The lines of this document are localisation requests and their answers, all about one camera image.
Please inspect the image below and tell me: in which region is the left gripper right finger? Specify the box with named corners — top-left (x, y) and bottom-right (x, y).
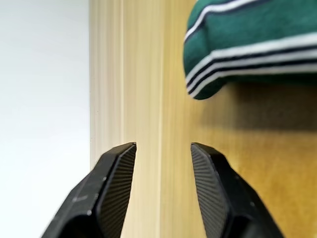
top-left (190, 142), bottom-right (287, 238)

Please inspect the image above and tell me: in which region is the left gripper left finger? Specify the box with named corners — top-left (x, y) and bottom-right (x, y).
top-left (40, 141), bottom-right (137, 238)

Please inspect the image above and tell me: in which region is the green striped T-shirt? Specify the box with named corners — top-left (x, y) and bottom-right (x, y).
top-left (182, 0), bottom-right (317, 101)

